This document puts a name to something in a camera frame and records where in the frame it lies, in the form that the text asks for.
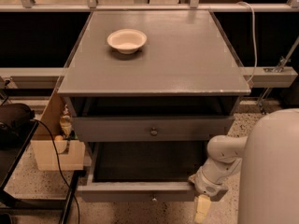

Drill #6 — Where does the cardboard box with items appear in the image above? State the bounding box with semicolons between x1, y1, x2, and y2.
31;91;85;171

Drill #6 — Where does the white paper bowl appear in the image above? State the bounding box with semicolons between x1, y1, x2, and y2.
107;29;147;54

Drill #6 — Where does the black cable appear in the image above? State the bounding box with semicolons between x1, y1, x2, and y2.
32;119;81;224

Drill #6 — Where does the grey top drawer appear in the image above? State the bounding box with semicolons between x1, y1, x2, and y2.
72;116;235;142

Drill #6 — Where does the grey drawer cabinet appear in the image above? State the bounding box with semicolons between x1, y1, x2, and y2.
57;9;251;147

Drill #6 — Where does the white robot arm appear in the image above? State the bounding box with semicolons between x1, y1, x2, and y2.
190;108;299;224

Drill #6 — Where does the metal rail frame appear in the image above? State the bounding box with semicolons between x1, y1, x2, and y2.
0;0;299;91

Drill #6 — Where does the white cable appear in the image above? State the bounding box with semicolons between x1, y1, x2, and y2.
237;1;258;85

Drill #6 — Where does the black side table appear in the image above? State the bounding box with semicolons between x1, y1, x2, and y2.
0;119;85;224

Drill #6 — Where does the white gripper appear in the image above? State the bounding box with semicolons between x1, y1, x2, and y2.
188;169;228;224

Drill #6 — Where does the grey drawer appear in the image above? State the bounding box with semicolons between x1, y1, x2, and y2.
78;141;207;203
72;116;235;142

